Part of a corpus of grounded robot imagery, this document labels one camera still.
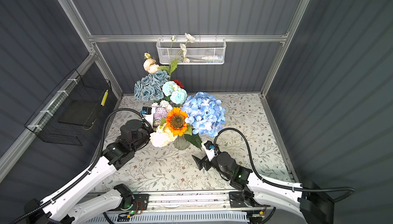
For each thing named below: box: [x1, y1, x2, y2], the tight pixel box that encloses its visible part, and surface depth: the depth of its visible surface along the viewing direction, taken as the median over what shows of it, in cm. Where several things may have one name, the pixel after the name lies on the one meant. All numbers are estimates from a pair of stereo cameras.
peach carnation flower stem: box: [149, 125, 178, 148], surface depth 56 cm
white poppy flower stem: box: [158, 32, 196, 79], surface depth 82 cm
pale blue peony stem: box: [162, 80, 188, 105], surface depth 71 cm
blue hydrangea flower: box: [182, 91, 226, 138], surface depth 55 cm
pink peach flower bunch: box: [151, 99, 173, 128], surface depth 68 cm
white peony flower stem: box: [143, 52, 160, 74], surface depth 84 cm
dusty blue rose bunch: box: [134, 70, 171, 102], surface depth 77 cm
